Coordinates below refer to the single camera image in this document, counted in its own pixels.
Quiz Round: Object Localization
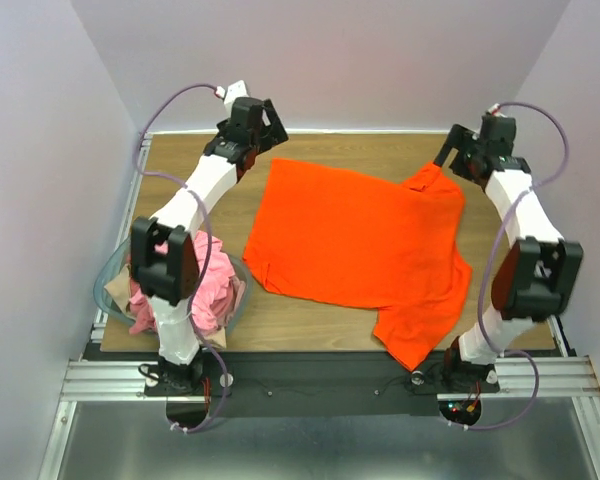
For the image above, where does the orange t shirt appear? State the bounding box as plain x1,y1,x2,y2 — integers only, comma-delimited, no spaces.
243,158,472,370

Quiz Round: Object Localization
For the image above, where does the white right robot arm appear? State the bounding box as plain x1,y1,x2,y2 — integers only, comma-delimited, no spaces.
435,105,584,390

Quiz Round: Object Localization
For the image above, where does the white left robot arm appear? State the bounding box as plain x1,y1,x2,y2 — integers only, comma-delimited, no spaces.
130,96,288,396

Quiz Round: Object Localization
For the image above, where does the pink t shirt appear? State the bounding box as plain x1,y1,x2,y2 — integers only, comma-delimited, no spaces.
125,237,246,348

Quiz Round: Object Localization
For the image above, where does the clear plastic basket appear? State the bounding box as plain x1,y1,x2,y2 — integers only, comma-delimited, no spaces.
93,239,253,337

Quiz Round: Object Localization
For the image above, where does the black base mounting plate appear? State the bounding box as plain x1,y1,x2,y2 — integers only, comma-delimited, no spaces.
138,351,500,426

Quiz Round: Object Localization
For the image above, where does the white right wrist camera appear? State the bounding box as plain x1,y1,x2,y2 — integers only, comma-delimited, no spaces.
486,103,509,118

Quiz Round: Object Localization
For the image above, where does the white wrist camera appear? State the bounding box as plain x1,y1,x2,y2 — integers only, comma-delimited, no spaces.
214,80,249,114
486,103,509,118

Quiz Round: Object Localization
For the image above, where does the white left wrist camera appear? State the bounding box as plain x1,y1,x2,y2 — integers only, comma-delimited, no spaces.
214,80,249,114

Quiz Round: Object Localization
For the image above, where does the aluminium frame rail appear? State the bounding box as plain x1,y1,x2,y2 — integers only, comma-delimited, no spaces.
37,133,154,480

